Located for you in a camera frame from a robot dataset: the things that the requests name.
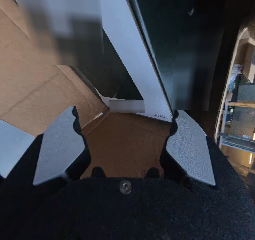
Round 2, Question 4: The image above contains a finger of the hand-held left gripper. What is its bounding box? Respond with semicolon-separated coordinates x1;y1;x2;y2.
0;119;35;179

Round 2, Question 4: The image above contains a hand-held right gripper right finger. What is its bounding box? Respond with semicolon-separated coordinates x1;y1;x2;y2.
159;109;216;187

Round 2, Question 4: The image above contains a brown cardboard box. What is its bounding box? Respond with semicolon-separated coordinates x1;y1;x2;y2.
0;0;245;179

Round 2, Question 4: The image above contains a large white black product box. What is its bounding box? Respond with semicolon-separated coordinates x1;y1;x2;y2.
70;0;225;123

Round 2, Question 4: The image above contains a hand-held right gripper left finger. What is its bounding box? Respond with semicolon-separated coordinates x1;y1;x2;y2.
32;105;92;186

